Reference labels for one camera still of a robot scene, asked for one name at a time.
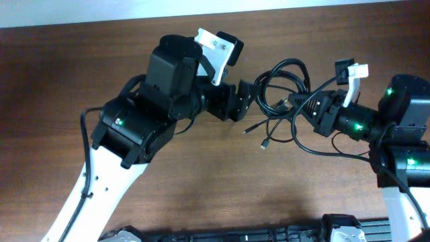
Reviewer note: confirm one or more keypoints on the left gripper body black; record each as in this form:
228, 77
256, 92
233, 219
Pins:
221, 101

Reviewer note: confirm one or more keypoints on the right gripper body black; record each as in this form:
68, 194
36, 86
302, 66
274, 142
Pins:
327, 122

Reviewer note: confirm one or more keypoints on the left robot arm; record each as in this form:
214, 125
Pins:
185, 77

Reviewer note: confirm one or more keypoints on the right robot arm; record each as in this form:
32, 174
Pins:
399, 155

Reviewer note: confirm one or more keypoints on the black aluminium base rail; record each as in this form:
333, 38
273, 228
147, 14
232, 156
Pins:
331, 227

